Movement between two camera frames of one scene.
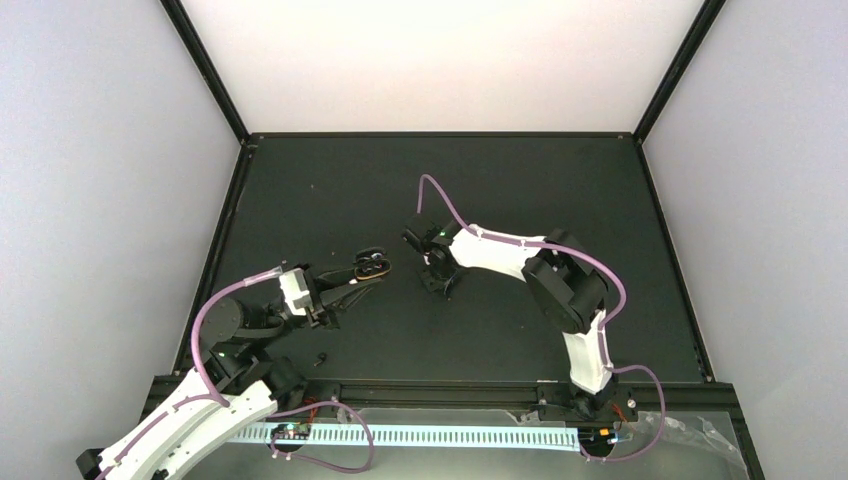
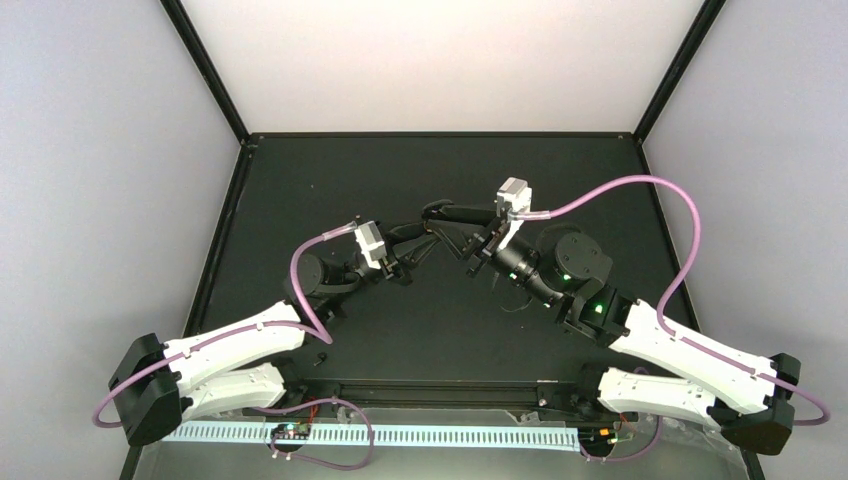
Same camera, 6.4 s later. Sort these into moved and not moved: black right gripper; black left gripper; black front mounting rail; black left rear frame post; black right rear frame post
Moved: black left gripper; black right gripper
Not moved: black left rear frame post; black right rear frame post; black front mounting rail
